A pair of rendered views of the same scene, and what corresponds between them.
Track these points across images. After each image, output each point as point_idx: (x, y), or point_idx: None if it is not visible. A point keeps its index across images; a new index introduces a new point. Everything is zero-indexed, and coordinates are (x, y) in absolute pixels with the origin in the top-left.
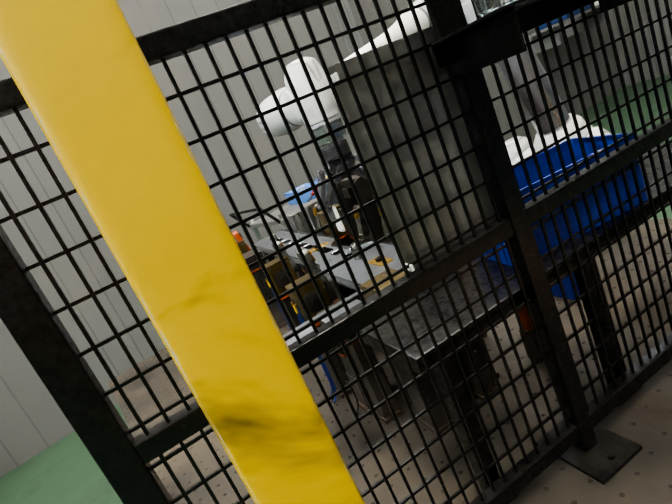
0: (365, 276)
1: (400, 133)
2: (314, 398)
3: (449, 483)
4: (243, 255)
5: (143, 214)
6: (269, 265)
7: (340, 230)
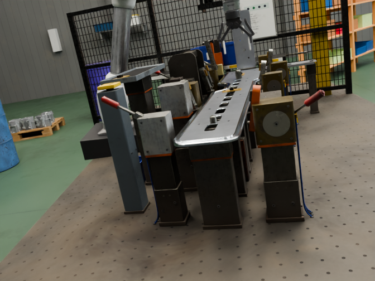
0: (254, 71)
1: (263, 7)
2: (304, 126)
3: None
4: (275, 95)
5: None
6: (277, 71)
7: (250, 49)
